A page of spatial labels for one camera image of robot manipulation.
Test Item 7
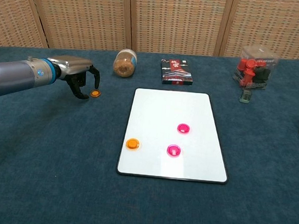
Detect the pink disc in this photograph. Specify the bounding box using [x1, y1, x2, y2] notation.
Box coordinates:
[165, 144, 182, 159]
[176, 122, 192, 136]

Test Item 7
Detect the black red printed card box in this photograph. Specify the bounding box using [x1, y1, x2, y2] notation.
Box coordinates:
[158, 57, 196, 87]

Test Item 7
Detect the woven rattan folding screen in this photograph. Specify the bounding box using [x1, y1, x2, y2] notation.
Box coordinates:
[0, 0, 299, 69]

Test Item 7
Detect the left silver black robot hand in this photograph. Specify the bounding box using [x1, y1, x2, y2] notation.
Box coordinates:
[45, 54, 102, 101]

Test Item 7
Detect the white rectangular board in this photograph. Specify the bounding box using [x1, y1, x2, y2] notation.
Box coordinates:
[115, 86, 234, 185]

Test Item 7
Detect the teal felt table cloth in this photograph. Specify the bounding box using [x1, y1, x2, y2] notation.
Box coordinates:
[0, 37, 299, 224]

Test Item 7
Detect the clear jar of brown granules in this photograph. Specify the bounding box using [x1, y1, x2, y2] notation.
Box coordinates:
[112, 48, 139, 79]

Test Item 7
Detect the small dark green clip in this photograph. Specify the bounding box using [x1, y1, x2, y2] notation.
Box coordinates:
[239, 88, 253, 104]

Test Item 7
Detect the clear box of red black pieces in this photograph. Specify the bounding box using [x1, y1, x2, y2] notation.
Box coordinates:
[231, 42, 281, 92]

